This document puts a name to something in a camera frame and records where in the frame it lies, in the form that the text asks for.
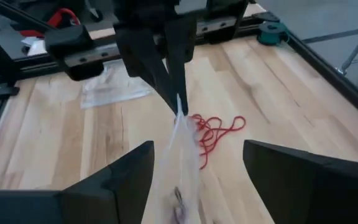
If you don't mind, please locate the green tape roll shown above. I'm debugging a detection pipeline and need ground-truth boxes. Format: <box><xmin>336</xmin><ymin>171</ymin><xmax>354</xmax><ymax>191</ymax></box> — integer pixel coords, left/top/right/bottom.
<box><xmin>257</xmin><ymin>21</ymin><xmax>290</xmax><ymax>46</ymax></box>

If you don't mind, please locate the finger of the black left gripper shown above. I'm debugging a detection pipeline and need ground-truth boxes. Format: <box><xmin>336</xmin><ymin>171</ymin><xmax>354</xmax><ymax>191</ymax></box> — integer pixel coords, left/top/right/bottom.
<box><xmin>166</xmin><ymin>15</ymin><xmax>197</xmax><ymax>114</ymax></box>
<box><xmin>114</xmin><ymin>23</ymin><xmax>180</xmax><ymax>114</ymax></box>

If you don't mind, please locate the red rubber band bunch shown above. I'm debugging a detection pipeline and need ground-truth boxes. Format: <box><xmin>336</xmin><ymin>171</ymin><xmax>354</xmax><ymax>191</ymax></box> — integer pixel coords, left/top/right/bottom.
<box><xmin>190</xmin><ymin>114</ymin><xmax>247</xmax><ymax>170</ymax></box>

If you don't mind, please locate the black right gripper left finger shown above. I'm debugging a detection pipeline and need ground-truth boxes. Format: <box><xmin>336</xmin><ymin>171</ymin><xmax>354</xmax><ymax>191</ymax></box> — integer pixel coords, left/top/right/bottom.
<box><xmin>0</xmin><ymin>141</ymin><xmax>155</xmax><ymax>224</ymax></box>

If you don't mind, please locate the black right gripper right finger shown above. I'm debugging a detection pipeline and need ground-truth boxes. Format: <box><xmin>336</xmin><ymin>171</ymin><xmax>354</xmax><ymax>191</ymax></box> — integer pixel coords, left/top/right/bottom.
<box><xmin>243</xmin><ymin>140</ymin><xmax>358</xmax><ymax>224</ymax></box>

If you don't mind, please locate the chrome wire shelf cart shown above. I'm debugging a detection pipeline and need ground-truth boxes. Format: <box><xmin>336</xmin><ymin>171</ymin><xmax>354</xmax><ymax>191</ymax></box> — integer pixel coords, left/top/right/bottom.
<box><xmin>337</xmin><ymin>18</ymin><xmax>358</xmax><ymax>78</ymax></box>

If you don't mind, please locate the clear plastic zip bag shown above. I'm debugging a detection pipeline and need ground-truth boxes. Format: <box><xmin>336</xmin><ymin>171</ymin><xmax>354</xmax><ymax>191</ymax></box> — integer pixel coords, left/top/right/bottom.
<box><xmin>157</xmin><ymin>93</ymin><xmax>203</xmax><ymax>224</ymax></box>
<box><xmin>81</xmin><ymin>58</ymin><xmax>155</xmax><ymax>110</ymax></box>

